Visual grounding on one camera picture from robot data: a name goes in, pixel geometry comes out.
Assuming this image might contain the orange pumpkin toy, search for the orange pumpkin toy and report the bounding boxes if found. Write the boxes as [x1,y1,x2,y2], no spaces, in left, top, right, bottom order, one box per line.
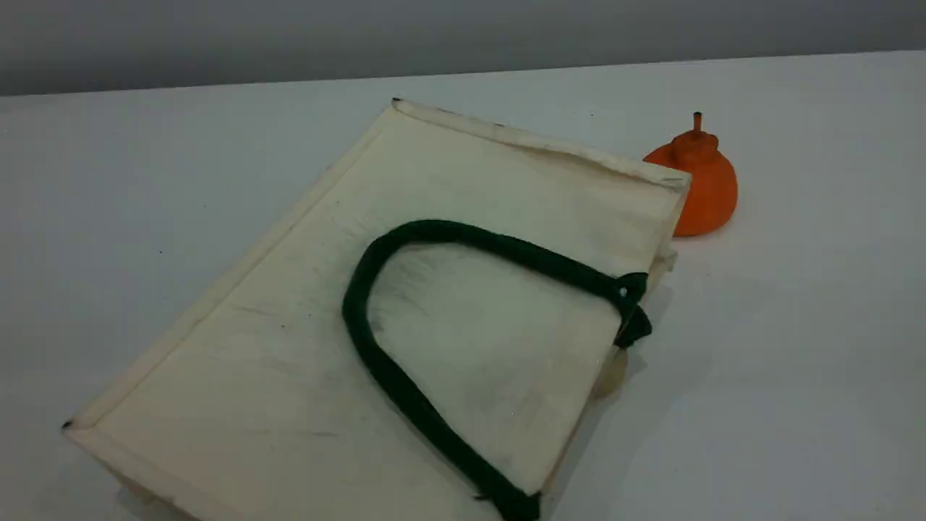
[642,111,739,238]

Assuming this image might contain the white cloth bag green handles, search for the white cloth bag green handles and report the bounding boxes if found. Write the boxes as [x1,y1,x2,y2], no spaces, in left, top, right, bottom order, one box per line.
[61,96,693,521]

